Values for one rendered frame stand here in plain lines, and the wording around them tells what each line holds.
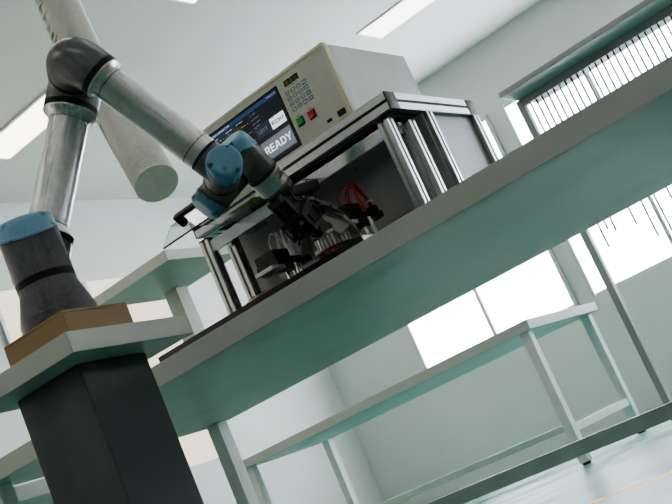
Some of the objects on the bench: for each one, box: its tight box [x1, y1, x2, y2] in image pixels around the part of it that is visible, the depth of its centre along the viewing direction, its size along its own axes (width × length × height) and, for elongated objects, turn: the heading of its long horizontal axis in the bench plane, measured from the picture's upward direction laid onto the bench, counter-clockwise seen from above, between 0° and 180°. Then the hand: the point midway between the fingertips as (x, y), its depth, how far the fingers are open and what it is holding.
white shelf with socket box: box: [94, 246, 231, 342], centre depth 361 cm, size 35×37×46 cm
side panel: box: [423, 111, 499, 185], centre depth 280 cm, size 28×3×32 cm, turn 82°
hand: (338, 243), depth 256 cm, fingers closed on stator, 13 cm apart
